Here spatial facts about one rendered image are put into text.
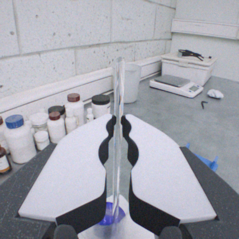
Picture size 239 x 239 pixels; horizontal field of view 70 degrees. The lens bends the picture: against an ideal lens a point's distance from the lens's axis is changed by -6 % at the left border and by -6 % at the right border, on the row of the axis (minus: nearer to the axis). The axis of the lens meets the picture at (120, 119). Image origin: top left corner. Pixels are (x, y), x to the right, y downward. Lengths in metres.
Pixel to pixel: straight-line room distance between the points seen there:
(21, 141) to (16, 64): 0.26
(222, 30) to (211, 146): 1.01
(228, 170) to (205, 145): 0.11
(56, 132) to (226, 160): 0.48
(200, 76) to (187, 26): 0.49
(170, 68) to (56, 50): 0.73
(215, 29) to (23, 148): 1.35
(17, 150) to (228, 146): 0.60
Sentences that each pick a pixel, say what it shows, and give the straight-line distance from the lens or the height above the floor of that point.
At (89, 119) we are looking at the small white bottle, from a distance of 0.60.
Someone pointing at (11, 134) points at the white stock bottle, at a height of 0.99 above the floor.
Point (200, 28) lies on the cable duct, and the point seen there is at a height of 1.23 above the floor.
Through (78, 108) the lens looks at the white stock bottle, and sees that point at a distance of 0.57.
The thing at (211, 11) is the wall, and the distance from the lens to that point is 1.54.
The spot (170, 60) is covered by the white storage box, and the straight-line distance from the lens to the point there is 1.20.
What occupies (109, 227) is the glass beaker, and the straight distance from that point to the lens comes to 0.19.
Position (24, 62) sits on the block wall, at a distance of 0.64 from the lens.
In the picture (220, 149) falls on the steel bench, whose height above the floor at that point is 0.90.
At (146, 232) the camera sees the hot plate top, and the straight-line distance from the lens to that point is 0.26.
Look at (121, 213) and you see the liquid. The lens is 0.23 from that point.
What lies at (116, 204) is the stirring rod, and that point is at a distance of 0.18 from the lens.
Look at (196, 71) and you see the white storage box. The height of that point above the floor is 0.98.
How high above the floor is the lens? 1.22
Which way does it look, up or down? 29 degrees down
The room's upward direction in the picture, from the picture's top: 3 degrees clockwise
